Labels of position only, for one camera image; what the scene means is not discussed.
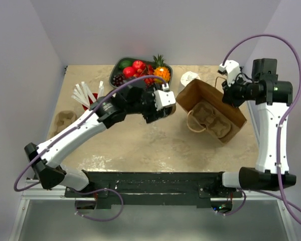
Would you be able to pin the dark grape bunch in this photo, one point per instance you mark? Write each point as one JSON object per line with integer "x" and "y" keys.
{"x": 118, "y": 80}

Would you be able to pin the brown paper bag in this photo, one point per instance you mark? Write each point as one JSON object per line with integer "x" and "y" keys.
{"x": 197, "y": 91}

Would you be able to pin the red apple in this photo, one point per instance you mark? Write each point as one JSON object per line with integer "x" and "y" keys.
{"x": 129, "y": 71}
{"x": 138, "y": 64}

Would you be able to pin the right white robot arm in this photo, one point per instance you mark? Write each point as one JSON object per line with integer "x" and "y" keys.
{"x": 272, "y": 99}

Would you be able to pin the dark green fruit tray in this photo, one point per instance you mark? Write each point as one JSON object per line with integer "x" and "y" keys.
{"x": 156, "y": 62}

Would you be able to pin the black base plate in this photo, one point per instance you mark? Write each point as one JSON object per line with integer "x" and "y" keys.
{"x": 161, "y": 188}

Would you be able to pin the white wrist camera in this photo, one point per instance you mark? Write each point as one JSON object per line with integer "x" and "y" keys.
{"x": 231, "y": 69}
{"x": 164, "y": 97}

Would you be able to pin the white napkin wrapped cup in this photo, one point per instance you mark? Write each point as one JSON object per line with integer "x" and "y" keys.
{"x": 186, "y": 78}

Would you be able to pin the brown pulp cup carrier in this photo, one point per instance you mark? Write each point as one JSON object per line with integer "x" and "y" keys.
{"x": 207, "y": 118}

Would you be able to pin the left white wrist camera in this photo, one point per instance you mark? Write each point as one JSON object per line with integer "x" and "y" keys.
{"x": 164, "y": 97}

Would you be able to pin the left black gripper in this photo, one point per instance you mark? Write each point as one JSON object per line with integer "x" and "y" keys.
{"x": 151, "y": 116}

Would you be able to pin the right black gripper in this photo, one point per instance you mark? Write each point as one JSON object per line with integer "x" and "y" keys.
{"x": 229, "y": 97}

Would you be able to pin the green lime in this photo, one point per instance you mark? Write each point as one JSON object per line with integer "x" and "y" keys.
{"x": 124, "y": 63}

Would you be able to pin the brown paper coffee cup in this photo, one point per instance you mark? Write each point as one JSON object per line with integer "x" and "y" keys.
{"x": 173, "y": 109}

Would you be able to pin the orange spiky fruit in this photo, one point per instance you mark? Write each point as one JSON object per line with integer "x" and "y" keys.
{"x": 163, "y": 72}

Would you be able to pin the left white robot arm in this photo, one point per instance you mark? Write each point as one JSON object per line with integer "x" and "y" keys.
{"x": 133, "y": 97}

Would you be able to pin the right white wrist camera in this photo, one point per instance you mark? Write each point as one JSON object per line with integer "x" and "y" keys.
{"x": 231, "y": 69}

